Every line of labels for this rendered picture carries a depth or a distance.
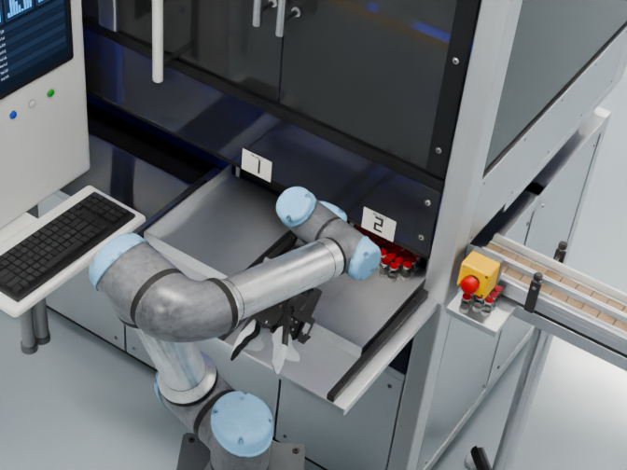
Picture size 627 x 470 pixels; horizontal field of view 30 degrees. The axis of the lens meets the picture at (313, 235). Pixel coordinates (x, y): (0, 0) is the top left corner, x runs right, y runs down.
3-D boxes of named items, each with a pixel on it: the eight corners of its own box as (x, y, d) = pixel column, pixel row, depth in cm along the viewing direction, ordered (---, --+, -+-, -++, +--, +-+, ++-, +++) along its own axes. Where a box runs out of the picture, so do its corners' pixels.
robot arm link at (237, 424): (236, 493, 222) (239, 448, 213) (191, 449, 229) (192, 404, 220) (283, 461, 229) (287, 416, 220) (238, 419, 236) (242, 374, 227)
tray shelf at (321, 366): (215, 172, 300) (215, 166, 299) (452, 289, 274) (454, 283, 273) (88, 271, 268) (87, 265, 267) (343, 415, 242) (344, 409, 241)
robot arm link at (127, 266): (205, 452, 230) (125, 306, 187) (159, 407, 238) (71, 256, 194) (250, 410, 234) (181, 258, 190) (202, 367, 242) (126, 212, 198)
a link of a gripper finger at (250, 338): (247, 369, 232) (280, 339, 229) (226, 358, 229) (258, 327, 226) (244, 359, 234) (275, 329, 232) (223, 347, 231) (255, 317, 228)
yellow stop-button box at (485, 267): (470, 269, 265) (476, 244, 261) (498, 282, 263) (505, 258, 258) (454, 286, 260) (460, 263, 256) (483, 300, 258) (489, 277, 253)
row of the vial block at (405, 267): (346, 245, 279) (348, 231, 276) (411, 278, 273) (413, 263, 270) (341, 250, 278) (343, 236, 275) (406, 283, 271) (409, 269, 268)
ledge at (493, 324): (472, 280, 277) (474, 274, 276) (522, 303, 272) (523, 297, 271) (444, 312, 268) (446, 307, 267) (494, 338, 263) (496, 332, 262)
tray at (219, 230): (230, 173, 297) (230, 162, 295) (315, 215, 287) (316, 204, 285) (144, 242, 274) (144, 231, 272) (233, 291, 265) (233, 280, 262)
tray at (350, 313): (342, 228, 284) (344, 217, 282) (436, 274, 275) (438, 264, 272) (261, 306, 262) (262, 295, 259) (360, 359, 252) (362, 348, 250)
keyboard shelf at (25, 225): (66, 177, 306) (65, 170, 304) (147, 223, 295) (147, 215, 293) (-69, 267, 277) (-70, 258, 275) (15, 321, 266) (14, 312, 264)
